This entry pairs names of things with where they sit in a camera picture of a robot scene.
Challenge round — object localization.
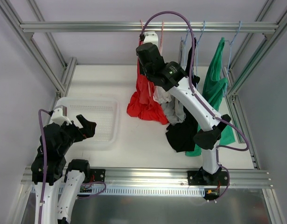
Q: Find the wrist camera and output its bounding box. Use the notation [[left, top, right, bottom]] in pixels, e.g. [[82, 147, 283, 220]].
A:
[[140, 31, 159, 47], [51, 105, 72, 126]]

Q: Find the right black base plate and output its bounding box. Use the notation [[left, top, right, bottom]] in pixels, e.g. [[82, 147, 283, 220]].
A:
[[187, 169, 230, 186]]

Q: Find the aluminium front rail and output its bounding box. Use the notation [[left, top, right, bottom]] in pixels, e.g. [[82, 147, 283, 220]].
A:
[[21, 167, 273, 189]]

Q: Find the aluminium hanging rail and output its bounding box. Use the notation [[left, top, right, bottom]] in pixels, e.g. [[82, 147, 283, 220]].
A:
[[20, 21, 279, 34]]

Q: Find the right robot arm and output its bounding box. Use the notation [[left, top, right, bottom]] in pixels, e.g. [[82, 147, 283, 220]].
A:
[[136, 42, 231, 185]]

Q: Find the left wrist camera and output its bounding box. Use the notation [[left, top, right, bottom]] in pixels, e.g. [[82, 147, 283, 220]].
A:
[[51, 105, 72, 126]]

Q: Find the red tank top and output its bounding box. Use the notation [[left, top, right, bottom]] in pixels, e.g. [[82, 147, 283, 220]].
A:
[[126, 39, 169, 126]]

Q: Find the black tank top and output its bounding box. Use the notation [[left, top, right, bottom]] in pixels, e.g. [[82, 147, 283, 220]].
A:
[[165, 37, 201, 154]]

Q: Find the blue hanger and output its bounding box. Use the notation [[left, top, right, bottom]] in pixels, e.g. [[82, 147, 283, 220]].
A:
[[223, 21, 242, 98], [195, 21, 206, 76], [179, 28, 190, 69]]

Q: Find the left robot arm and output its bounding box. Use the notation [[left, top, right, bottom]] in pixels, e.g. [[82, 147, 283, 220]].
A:
[[31, 114, 97, 224]]

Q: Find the white tank top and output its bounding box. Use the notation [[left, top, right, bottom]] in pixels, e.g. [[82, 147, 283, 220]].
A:
[[153, 86, 172, 105]]

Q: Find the white slotted cable duct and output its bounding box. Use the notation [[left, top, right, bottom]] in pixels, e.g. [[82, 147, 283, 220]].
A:
[[31, 186, 206, 196]]

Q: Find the green tank top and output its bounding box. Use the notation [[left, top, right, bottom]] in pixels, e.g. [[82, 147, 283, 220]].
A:
[[185, 37, 235, 157]]

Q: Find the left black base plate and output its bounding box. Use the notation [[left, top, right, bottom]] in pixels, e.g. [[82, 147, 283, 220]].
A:
[[90, 168, 106, 182]]

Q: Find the grey tank top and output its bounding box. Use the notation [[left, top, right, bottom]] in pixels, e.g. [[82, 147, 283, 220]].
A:
[[161, 39, 187, 125]]

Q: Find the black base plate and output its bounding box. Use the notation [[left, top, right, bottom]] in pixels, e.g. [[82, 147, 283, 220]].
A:
[[90, 168, 106, 182], [187, 169, 230, 186]]

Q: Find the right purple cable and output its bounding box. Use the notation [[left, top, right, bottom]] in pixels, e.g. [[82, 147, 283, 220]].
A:
[[140, 10, 250, 199]]

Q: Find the white plastic basket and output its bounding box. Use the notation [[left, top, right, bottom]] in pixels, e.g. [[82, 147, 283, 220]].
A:
[[56, 96, 119, 151]]

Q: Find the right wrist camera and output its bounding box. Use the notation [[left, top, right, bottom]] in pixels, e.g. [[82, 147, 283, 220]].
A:
[[140, 31, 159, 47]]

